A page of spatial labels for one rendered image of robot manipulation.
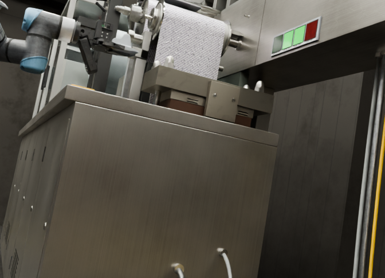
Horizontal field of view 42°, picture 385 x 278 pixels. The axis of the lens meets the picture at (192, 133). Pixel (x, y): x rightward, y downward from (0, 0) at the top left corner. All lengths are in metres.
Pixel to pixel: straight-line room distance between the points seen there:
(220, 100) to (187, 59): 0.27
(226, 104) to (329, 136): 1.60
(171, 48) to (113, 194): 0.59
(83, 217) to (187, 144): 0.35
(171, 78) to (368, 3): 0.58
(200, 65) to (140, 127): 0.46
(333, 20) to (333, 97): 1.72
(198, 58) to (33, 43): 0.55
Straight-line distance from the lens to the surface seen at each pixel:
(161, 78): 1.49
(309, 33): 1.48
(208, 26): 1.80
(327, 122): 3.10
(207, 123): 1.46
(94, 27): 1.65
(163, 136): 1.41
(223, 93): 1.53
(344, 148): 2.96
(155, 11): 1.77
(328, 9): 1.46
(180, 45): 1.74
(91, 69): 1.62
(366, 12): 1.32
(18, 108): 5.59
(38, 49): 1.59
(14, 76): 5.61
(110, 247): 1.39
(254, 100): 1.60
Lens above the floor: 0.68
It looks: 7 degrees up
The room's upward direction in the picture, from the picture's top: 10 degrees clockwise
